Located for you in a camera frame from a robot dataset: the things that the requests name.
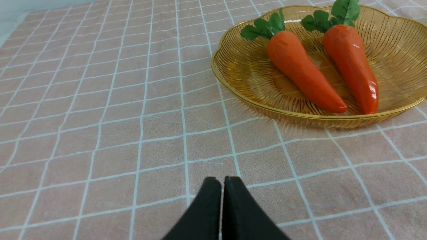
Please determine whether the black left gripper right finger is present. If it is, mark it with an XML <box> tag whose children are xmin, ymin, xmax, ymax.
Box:
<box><xmin>222</xmin><ymin>176</ymin><xmax>290</xmax><ymax>240</ymax></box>

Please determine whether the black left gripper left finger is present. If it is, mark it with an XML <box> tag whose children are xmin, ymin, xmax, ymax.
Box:
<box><xmin>163</xmin><ymin>177</ymin><xmax>222</xmax><ymax>240</ymax></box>

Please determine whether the orange toy carrot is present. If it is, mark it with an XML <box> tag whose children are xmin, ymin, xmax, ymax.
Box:
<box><xmin>240</xmin><ymin>10</ymin><xmax>347</xmax><ymax>113</ymax></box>
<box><xmin>301</xmin><ymin>0</ymin><xmax>379</xmax><ymax>114</ymax></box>

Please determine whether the amber plastic plate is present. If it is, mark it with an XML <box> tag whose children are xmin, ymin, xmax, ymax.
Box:
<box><xmin>211</xmin><ymin>5</ymin><xmax>427</xmax><ymax>129</ymax></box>

